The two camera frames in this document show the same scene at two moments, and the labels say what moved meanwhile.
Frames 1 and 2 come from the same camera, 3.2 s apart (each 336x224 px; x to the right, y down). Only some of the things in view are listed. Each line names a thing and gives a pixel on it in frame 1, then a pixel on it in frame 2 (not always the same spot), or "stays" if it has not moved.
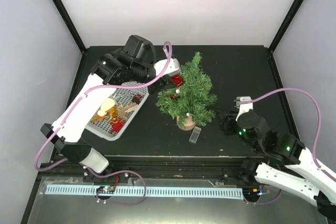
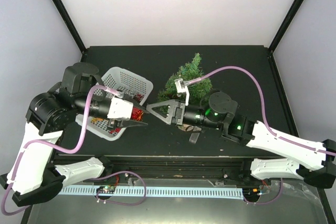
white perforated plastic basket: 116,113 stays
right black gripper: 227,122 -> 172,107
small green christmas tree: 190,104 stays
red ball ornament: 177,80 -> 137,114
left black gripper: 161,85 -> 126,123
